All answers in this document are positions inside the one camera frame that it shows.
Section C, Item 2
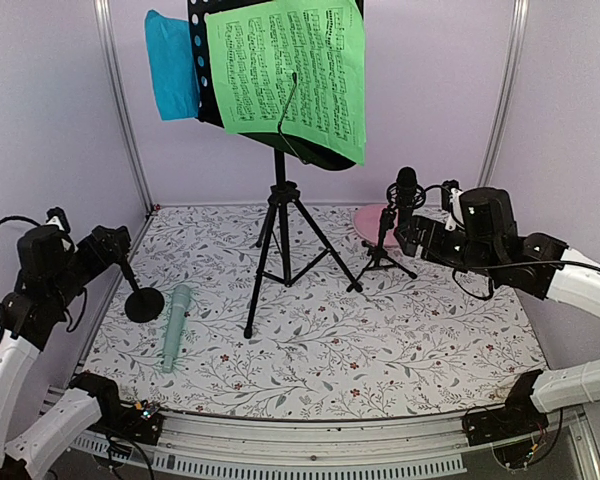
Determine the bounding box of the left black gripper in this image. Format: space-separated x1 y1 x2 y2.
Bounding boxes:
49 224 122 309

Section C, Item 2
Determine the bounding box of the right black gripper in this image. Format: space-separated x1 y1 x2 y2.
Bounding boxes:
394 214 500 279

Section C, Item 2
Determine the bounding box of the black tripod shock-mount stand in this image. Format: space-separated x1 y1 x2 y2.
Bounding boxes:
346 182 418 292

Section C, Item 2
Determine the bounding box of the black microphone orange end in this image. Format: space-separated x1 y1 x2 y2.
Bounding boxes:
396 167 418 224

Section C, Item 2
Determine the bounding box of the black round-base mic stand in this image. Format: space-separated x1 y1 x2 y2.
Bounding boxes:
113 253 165 324

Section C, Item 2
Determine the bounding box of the teal toy microphone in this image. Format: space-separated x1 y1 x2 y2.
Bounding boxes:
162 284 191 373

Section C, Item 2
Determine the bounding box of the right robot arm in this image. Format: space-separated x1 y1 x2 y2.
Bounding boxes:
393 182 600 436

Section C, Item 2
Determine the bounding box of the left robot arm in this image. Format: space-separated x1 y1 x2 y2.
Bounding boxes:
0 223 131 470

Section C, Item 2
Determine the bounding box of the pink plastic plate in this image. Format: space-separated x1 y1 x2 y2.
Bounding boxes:
352 204 399 248

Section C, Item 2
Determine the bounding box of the blue paper sheet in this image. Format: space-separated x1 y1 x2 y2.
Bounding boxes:
144 10 200 121

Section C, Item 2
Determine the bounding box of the green sheet music paper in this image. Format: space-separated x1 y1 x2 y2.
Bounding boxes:
204 1 366 165

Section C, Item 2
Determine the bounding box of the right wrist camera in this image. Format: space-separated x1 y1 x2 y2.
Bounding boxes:
441 180 464 231

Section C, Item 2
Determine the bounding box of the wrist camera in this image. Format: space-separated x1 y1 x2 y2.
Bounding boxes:
45 207 71 234
441 180 464 231

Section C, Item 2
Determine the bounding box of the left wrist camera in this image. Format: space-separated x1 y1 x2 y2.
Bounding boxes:
45 207 71 234

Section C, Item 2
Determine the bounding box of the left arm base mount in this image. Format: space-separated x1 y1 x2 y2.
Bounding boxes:
87 397 165 446

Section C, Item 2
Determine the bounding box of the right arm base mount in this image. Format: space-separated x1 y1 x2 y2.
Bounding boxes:
461 405 549 446

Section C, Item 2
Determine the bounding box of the aluminium front rail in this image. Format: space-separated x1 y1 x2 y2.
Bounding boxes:
44 389 589 479

